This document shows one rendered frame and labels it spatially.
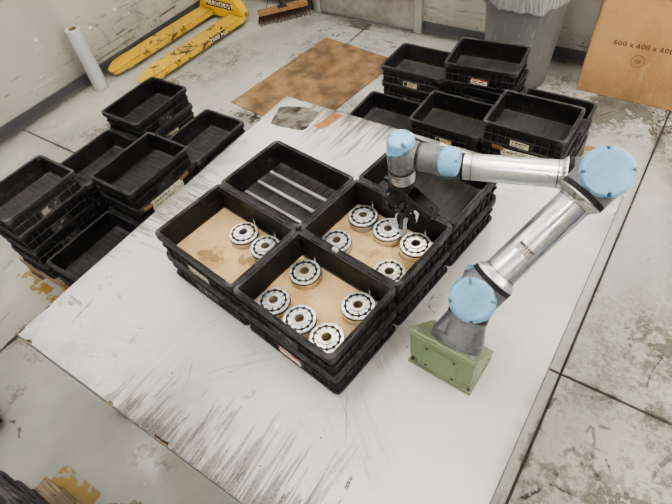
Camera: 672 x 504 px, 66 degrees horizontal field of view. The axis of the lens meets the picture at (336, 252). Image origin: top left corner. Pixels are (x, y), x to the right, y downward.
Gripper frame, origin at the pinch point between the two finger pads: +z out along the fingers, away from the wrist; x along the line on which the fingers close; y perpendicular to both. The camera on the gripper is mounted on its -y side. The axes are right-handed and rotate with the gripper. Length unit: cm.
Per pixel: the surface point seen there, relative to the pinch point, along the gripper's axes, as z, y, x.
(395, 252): 13.2, 4.7, 2.3
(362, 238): 13.2, 17.5, 3.8
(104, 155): 59, 206, 12
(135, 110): 49, 210, -19
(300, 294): 11.3, 18.8, 33.6
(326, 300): 11.5, 10.6, 30.5
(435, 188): 15.5, 10.9, -30.7
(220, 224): 12, 64, 28
